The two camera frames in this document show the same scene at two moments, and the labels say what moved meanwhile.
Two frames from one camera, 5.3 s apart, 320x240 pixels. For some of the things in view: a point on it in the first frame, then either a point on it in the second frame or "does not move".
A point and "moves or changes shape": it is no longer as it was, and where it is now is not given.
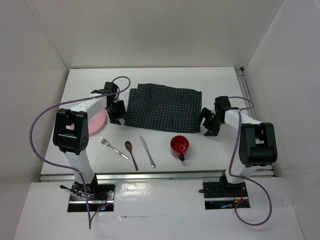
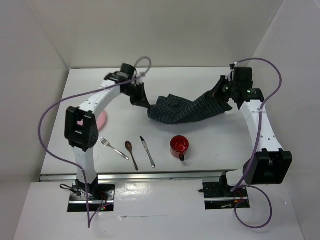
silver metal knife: [152, 164] does not move
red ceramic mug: [179, 146] does not move
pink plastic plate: [96, 122] does not move
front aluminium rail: [153, 176] does not move
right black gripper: [212, 131] → [224, 79]
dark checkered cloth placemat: [160, 108] moves or changes shape
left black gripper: [121, 114] → [140, 99]
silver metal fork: [106, 143] does not move
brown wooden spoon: [129, 146] does not move
